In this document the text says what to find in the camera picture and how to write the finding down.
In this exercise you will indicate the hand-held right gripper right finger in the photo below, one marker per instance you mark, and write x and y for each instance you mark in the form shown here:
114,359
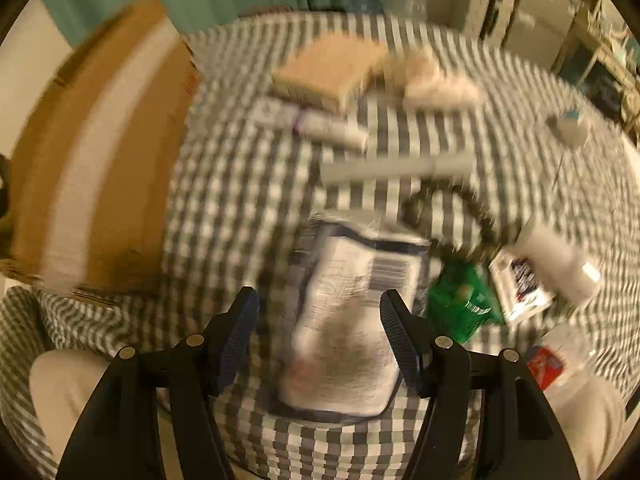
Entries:
402,345

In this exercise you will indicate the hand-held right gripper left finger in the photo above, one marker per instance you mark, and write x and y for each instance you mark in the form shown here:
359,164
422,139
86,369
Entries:
235,340

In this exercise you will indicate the clear packet with white label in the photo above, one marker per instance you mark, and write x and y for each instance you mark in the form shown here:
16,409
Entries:
350,310

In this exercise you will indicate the plain white tube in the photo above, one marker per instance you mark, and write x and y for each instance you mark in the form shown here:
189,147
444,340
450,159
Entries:
395,167

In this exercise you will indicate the brown cardboard box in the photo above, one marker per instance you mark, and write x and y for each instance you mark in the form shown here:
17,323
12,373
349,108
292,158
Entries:
130,160

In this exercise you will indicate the tan rectangular box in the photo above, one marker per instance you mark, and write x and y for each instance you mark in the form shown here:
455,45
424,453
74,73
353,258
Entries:
327,72

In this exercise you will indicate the green packet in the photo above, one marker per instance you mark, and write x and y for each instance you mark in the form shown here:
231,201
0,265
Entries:
462,297

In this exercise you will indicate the white card with blue print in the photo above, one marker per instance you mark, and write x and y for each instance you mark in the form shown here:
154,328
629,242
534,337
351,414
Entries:
520,282

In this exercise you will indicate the grey checkered cloth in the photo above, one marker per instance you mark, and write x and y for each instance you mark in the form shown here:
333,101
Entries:
240,200

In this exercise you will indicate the clear bottle with red label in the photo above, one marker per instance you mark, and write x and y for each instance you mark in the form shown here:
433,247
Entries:
555,360

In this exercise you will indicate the white plastic bottle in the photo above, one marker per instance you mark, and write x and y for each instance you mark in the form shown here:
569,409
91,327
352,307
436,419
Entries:
560,260

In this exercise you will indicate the person's left leg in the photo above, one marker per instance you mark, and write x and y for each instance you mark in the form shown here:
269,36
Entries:
57,400

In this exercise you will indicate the person's leg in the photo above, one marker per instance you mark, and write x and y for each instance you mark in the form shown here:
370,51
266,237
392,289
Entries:
57,400
597,420

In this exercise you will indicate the person's right leg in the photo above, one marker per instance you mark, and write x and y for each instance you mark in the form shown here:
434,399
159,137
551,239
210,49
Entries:
597,420

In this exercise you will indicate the white tube with purple band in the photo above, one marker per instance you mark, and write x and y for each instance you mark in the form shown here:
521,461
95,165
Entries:
312,124

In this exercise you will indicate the blue plastic item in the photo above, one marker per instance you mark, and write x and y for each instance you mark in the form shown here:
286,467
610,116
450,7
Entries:
367,6

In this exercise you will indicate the white ribbed suitcase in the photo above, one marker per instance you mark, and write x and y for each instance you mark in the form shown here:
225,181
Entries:
480,2

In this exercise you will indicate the cluttered shelf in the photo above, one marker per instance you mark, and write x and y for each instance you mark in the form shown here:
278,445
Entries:
605,55

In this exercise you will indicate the white cabinet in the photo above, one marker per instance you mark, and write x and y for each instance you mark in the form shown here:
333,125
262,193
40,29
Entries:
542,20

